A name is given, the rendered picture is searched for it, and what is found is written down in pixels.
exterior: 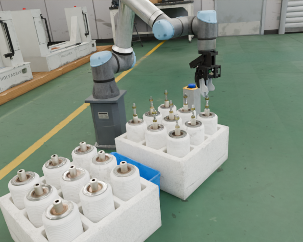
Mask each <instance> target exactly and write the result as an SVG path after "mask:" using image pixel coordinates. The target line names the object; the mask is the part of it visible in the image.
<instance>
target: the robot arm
mask: <svg viewBox="0 0 303 242"><path fill-rule="evenodd" d="M135 14H136V15H137V16H139V17H140V18H141V19H142V20H143V21H144V22H145V23H147V24H148V25H149V26H150V27H151V28H152V31H153V34H154V36H155V37H156V38H157V39H158V40H168V39H171V38H175V37H180V36H185V35H198V54H202V55H200V56H199V57H198V58H196V59H195V60H193V61H192V62H190V63H189V65H190V68H196V72H195V83H196V86H197V88H198V90H199V92H200V93H201V95H202V96H203V97H206V95H207V94H208V92H209V91H214V89H215V86H214V85H213V84H212V78H218V77H221V65H218V64H216V63H215V56H216V55H218V51H216V50H215V48H216V23H217V20H216V11H214V10H206V11H198V14H197V16H180V17H177V18H172V19H171V18H169V17H168V16H167V15H166V14H165V13H163V12H162V11H161V10H160V9H158V8H157V7H156V6H155V5H154V4H152V3H151V2H150V1H149V0H119V8H118V18H117V29H116V40H115V45H113V46H112V52H110V51H102V52H97V53H94V54H93V55H91V57H90V65H91V70H92V76H93V82H94V85H93V90H92V96H93V98H95V99H109V98H113V97H116V96H118V95H119V94H120V91H119V88H118V86H117V84H116V82H115V78H114V74H116V73H120V72H123V71H128V70H129V69H132V68H133V67H134V65H135V63H136V56H135V53H134V51H133V48H132V47H131V40H132V33H133V25H134V18H135ZM218 68H220V74H218ZM202 78H203V79H202Z"/></svg>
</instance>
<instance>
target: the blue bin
mask: <svg viewBox="0 0 303 242"><path fill-rule="evenodd" d="M110 154H111V155H113V156H115V158H116V162H117V165H120V162H122V161H126V162H127V163H129V164H132V165H134V166H136V167H137V168H138V169H139V176H140V177H142V178H144V179H146V180H148V181H150V182H152V183H154V184H156V185H158V188H159V197H160V176H161V173H160V171H158V170H155V169H153V168H151V167H148V166H146V165H144V164H142V163H139V162H137V161H135V160H133V159H130V158H128V157H126V156H123V155H121V154H119V153H117V152H111V153H110Z"/></svg>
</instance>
